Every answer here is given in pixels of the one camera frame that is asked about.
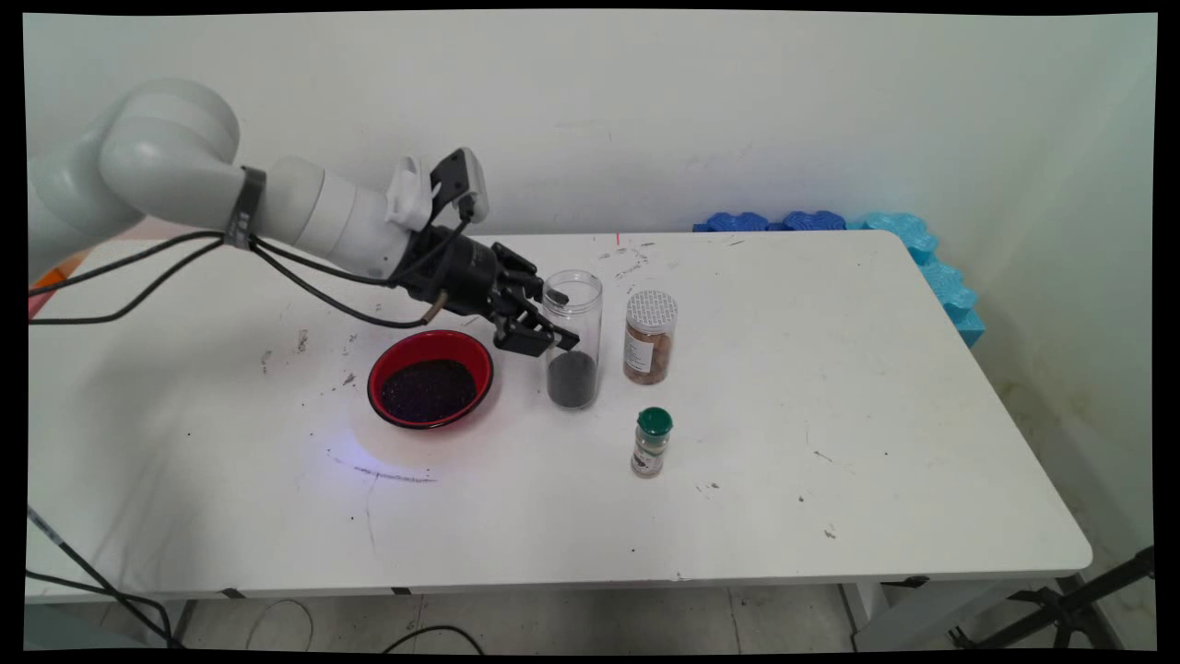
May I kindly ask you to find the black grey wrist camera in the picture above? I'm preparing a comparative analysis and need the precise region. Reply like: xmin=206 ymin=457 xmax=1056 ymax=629
xmin=430 ymin=147 xmax=488 ymax=223

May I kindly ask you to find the red bowl with black seeds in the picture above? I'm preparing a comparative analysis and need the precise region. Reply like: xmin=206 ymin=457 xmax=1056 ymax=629
xmin=367 ymin=329 xmax=495 ymax=431

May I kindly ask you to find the black tripod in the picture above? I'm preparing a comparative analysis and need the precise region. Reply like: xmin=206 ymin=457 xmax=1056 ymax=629
xmin=950 ymin=546 xmax=1155 ymax=651

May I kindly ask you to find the black camera cable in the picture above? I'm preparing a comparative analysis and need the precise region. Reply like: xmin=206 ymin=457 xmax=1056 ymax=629
xmin=28 ymin=214 xmax=473 ymax=296

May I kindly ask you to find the spice bottle with green cap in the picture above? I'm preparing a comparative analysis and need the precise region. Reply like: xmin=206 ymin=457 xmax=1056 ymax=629
xmin=631 ymin=407 xmax=674 ymax=479

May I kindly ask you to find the clear jar with black seeds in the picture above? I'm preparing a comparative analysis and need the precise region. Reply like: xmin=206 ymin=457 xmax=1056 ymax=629
xmin=542 ymin=269 xmax=604 ymax=410

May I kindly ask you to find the snack jar with white lid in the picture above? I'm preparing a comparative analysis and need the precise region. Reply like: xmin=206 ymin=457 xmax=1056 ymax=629
xmin=623 ymin=290 xmax=679 ymax=385

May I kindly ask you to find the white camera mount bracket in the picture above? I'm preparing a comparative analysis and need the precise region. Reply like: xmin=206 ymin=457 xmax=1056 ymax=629
xmin=384 ymin=156 xmax=440 ymax=232

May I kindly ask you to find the thin grey floor cable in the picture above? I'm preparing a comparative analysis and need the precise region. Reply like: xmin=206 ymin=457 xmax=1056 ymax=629
xmin=244 ymin=599 xmax=315 ymax=651

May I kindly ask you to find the black looped floor cable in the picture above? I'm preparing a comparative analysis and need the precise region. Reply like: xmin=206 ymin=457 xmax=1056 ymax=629
xmin=382 ymin=625 xmax=486 ymax=654

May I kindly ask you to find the white table leg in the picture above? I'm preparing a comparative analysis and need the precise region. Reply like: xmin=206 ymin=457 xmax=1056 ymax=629
xmin=840 ymin=583 xmax=891 ymax=639

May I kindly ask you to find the black cable strap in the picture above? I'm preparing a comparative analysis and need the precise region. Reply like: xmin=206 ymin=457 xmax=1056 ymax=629
xmin=223 ymin=165 xmax=269 ymax=251

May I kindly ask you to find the light blue foam piece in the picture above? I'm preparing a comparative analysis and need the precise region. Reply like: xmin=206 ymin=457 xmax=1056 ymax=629
xmin=917 ymin=261 xmax=985 ymax=349
xmin=848 ymin=211 xmax=939 ymax=266

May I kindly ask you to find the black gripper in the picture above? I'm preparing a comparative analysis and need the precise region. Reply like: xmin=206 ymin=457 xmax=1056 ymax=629
xmin=395 ymin=229 xmax=581 ymax=360

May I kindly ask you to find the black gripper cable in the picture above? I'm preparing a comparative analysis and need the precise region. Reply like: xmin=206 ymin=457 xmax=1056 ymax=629
xmin=28 ymin=238 xmax=451 ymax=330

